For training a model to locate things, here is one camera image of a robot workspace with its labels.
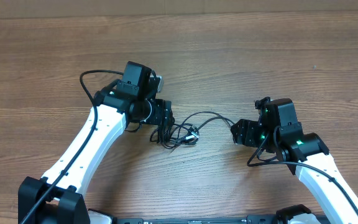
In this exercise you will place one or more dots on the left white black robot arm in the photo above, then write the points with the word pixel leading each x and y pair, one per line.
pixel 59 195

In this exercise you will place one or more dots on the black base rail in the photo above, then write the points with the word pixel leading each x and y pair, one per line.
pixel 197 220

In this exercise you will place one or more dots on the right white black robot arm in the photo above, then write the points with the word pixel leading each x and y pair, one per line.
pixel 279 132

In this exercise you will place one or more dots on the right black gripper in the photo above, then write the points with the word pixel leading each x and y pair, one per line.
pixel 243 132

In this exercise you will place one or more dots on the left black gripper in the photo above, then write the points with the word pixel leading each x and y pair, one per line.
pixel 165 112

